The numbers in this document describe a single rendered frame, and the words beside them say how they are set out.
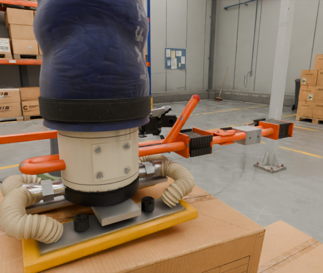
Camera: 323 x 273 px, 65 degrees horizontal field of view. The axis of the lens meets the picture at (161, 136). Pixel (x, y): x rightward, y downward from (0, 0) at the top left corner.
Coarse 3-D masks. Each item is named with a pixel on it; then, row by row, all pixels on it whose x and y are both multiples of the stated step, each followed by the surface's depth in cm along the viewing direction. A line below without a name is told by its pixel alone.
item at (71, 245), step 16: (144, 208) 53; (160, 208) 55; (176, 208) 55; (192, 208) 56; (64, 224) 49; (80, 224) 46; (96, 224) 49; (112, 224) 49; (128, 224) 49; (144, 224) 50; (160, 224) 51; (176, 224) 53; (32, 240) 45; (64, 240) 44; (80, 240) 44; (96, 240) 45; (112, 240) 46; (128, 240) 48; (32, 256) 41; (48, 256) 41; (64, 256) 42; (80, 256) 43; (32, 272) 40
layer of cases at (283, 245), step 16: (272, 224) 130; (288, 224) 130; (272, 240) 118; (288, 240) 118; (304, 240) 118; (272, 256) 108; (288, 256) 108; (304, 256) 108; (320, 256) 108; (272, 272) 99; (288, 272) 99; (304, 272) 99; (320, 272) 99
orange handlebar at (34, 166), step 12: (36, 132) 72; (48, 132) 73; (216, 132) 73; (228, 132) 73; (264, 132) 79; (144, 144) 63; (168, 144) 62; (180, 144) 63; (48, 156) 52; (24, 168) 47; (36, 168) 47; (48, 168) 48; (60, 168) 50
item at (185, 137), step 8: (176, 136) 67; (184, 136) 63; (192, 136) 67; (200, 136) 64; (208, 136) 65; (184, 144) 64; (192, 144) 63; (200, 144) 65; (208, 144) 66; (176, 152) 68; (184, 152) 64; (192, 152) 63; (200, 152) 65; (208, 152) 66
